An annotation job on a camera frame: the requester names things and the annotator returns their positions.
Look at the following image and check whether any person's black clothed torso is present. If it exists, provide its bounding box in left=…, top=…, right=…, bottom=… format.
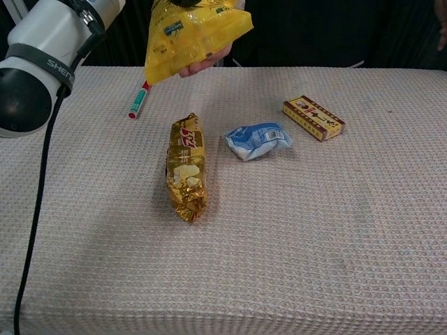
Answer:
left=223, top=0, right=441, bottom=69

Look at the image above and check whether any gold foil snack packet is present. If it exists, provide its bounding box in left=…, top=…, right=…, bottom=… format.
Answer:
left=165, top=112, right=209, bottom=225

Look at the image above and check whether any red gold small box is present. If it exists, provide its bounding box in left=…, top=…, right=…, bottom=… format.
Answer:
left=281, top=95, right=347, bottom=142

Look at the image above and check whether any blue white crumpled packet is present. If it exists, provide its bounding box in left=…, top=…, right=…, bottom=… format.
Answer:
left=224, top=122, right=293, bottom=163

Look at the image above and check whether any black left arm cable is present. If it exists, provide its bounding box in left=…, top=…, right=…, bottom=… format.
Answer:
left=13, top=0, right=108, bottom=335

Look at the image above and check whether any beige woven table cloth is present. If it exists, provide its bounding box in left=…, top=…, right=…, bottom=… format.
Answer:
left=0, top=65, right=447, bottom=335

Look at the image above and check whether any person's right hand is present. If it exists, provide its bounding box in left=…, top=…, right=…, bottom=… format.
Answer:
left=178, top=43, right=233, bottom=79

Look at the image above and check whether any large yellow snack bag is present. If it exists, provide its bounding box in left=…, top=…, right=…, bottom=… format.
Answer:
left=144, top=0, right=254, bottom=86

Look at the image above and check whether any red green marker pen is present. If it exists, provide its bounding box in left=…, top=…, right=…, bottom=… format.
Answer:
left=127, top=80, right=153, bottom=121

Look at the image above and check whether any white slanted frame post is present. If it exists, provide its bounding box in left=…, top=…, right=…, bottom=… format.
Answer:
left=6, top=0, right=31, bottom=19

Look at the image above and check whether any person's left hand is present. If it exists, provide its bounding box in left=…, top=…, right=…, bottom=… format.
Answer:
left=434, top=0, right=447, bottom=52

